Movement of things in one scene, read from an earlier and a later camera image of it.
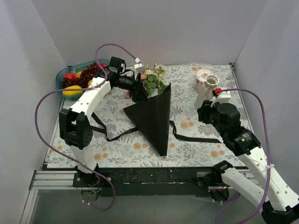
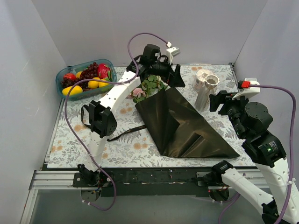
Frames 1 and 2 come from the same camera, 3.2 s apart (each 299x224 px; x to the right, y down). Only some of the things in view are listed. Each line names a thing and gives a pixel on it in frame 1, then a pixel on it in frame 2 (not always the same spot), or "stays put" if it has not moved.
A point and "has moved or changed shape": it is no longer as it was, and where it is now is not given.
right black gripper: x=202 y=113 to x=221 y=102
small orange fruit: x=77 y=74 stays put
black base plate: x=145 y=181 stays put
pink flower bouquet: x=154 y=78 stays put
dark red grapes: x=84 y=78 stays put
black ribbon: x=174 y=134 to x=118 y=134
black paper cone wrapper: x=151 y=114 has moved or changed shape
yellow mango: x=72 y=93 stays put
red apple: x=70 y=75 stays put
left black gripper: x=136 y=86 to x=171 y=76
